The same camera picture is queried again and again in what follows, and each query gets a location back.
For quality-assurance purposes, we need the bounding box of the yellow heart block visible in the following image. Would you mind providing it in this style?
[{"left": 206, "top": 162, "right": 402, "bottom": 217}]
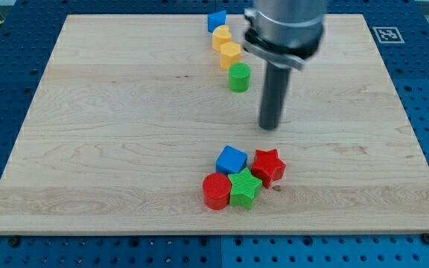
[{"left": 212, "top": 25, "right": 232, "bottom": 52}]

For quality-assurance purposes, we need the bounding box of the blue cube block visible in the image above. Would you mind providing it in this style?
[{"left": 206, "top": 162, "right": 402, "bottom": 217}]
[{"left": 215, "top": 145, "right": 248, "bottom": 175}]

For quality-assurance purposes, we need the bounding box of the green cylinder block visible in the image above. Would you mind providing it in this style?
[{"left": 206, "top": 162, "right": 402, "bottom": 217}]
[{"left": 228, "top": 63, "right": 251, "bottom": 92}]

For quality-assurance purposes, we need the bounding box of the wooden board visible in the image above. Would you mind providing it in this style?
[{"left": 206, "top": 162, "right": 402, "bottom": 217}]
[{"left": 0, "top": 14, "right": 429, "bottom": 236}]

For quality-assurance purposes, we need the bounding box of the yellow hexagon block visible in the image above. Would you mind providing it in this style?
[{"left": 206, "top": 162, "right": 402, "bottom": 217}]
[{"left": 220, "top": 42, "right": 241, "bottom": 69}]

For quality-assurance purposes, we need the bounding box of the red cylinder block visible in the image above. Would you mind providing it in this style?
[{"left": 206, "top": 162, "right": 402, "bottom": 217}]
[{"left": 202, "top": 173, "right": 232, "bottom": 210}]

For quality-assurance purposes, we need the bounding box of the green star block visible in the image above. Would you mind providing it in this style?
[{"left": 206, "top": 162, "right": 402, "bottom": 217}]
[{"left": 228, "top": 167, "right": 262, "bottom": 210}]

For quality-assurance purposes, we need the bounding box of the white fiducial marker tag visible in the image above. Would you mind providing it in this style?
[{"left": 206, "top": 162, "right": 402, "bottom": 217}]
[{"left": 373, "top": 26, "right": 404, "bottom": 44}]

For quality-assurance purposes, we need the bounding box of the blue triangle block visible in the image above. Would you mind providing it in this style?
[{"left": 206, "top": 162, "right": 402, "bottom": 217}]
[{"left": 207, "top": 10, "right": 227, "bottom": 33}]

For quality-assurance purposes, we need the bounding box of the red star block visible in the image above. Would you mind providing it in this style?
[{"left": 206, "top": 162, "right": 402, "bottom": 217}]
[{"left": 251, "top": 149, "right": 286, "bottom": 188}]

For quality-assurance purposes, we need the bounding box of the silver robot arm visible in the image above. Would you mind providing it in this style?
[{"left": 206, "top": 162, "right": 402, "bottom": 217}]
[{"left": 243, "top": 0, "right": 328, "bottom": 130}]

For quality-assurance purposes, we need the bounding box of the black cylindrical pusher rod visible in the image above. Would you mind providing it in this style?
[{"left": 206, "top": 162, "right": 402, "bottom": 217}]
[{"left": 258, "top": 62, "right": 290, "bottom": 130}]

